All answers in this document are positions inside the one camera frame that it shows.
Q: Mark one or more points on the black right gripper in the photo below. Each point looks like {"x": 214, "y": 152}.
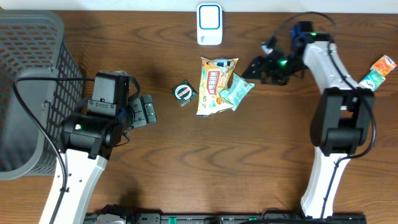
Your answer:
{"x": 268, "y": 71}

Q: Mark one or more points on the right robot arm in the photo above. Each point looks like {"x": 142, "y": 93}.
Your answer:
{"x": 343, "y": 127}

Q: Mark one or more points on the dark green Zam-Buk box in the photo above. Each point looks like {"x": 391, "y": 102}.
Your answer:
{"x": 183, "y": 93}

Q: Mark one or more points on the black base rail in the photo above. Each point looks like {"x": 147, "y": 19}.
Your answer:
{"x": 117, "y": 214}

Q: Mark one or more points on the large orange white snack bag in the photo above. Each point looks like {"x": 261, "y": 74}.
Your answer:
{"x": 215, "y": 75}

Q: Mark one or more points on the green snack packet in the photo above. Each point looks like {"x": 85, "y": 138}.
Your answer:
{"x": 237, "y": 91}

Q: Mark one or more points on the white barcode scanner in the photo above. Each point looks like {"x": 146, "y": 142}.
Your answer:
{"x": 209, "y": 24}

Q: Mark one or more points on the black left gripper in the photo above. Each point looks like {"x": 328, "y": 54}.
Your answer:
{"x": 142, "y": 106}

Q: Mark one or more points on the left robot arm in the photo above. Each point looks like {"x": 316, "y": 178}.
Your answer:
{"x": 87, "y": 139}

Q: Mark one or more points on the teal white packet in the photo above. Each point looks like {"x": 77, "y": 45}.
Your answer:
{"x": 372, "y": 80}

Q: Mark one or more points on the orange red snack packet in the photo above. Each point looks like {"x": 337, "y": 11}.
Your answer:
{"x": 384, "y": 65}

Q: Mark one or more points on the black plastic mesh basket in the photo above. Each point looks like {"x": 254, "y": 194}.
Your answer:
{"x": 33, "y": 49}

